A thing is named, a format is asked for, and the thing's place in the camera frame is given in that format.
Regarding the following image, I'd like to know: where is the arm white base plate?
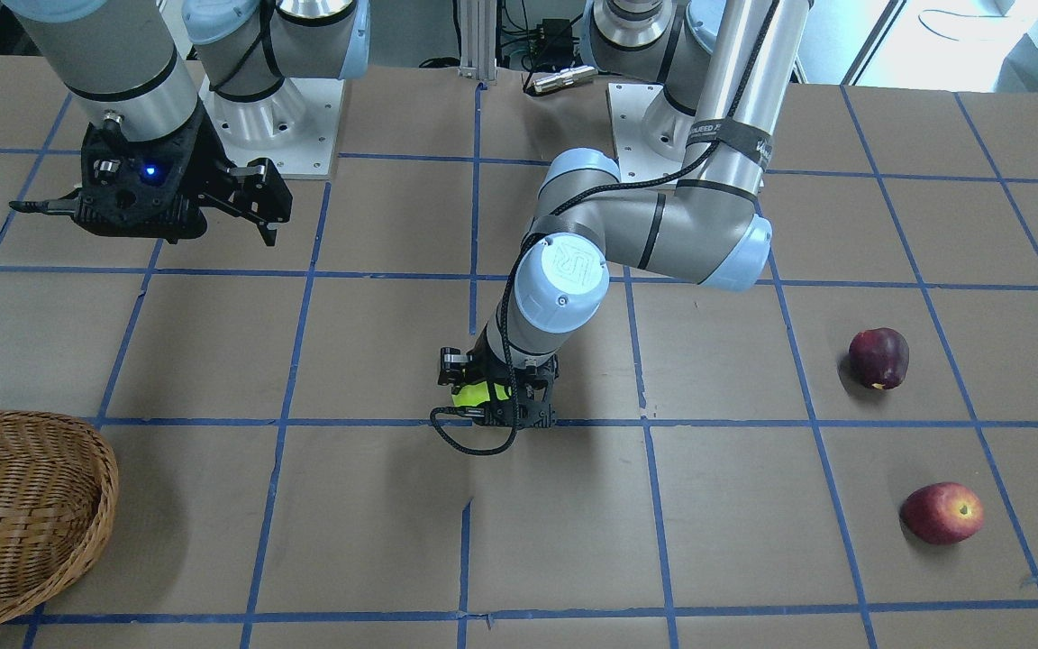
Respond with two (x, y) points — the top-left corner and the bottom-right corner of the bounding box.
(199, 78), (346, 180)
(608, 81), (695, 182)

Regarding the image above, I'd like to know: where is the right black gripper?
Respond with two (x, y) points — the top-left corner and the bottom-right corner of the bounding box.
(11, 115), (293, 247)

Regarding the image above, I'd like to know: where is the green apple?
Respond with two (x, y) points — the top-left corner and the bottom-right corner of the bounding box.
(450, 381), (512, 409)

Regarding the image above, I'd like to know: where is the aluminium frame post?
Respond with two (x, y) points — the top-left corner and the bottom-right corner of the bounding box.
(456, 0), (498, 86)

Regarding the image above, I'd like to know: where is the black power adapter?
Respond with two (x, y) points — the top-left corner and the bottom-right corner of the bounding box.
(534, 18), (574, 62)

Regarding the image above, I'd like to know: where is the dark red apple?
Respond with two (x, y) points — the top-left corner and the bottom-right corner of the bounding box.
(848, 327), (910, 390)

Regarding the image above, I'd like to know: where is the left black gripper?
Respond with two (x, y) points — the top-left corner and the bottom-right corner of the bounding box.
(438, 348), (559, 430)

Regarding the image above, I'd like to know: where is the silver cylindrical connector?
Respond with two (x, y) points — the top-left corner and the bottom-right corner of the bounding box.
(524, 65), (600, 97)

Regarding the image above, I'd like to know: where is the woven wicker basket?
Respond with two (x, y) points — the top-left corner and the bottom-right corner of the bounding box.
(0, 410), (120, 625)

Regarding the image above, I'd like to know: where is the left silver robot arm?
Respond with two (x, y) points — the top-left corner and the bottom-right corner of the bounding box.
(438, 1), (812, 430)

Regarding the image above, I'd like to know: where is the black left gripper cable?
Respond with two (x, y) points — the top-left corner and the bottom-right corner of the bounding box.
(429, 0), (781, 457)

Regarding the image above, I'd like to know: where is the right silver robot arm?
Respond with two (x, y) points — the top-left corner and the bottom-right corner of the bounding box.
(8, 1), (370, 246)

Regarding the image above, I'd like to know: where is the red yellow apple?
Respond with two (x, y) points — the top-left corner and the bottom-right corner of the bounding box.
(899, 481), (985, 545)

